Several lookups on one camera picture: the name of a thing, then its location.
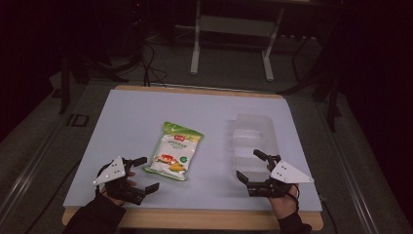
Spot black floor plate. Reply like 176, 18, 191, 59
66, 113, 91, 128

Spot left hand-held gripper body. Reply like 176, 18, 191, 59
93, 156, 147, 206

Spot wooden table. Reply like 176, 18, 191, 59
61, 85, 324, 232

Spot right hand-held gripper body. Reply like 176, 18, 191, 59
245, 154, 316, 199

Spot clear plastic container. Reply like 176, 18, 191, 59
227, 112, 281, 181

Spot person's right hand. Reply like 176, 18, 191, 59
266, 164, 300, 219

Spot dark metal stand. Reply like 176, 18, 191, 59
57, 55, 131, 115
278, 30, 344, 134

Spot person's left hand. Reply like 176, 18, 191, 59
100, 171, 138, 208

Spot pale grey table mat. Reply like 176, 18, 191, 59
62, 89, 323, 213

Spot black floor cables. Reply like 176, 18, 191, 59
139, 40, 169, 88

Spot metal floor rail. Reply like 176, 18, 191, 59
319, 101, 379, 234
0, 118, 64, 222

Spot white and green snack bag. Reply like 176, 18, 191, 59
142, 121, 205, 182

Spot white metal stand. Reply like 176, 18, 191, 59
189, 0, 286, 83

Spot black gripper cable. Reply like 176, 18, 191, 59
319, 194, 340, 234

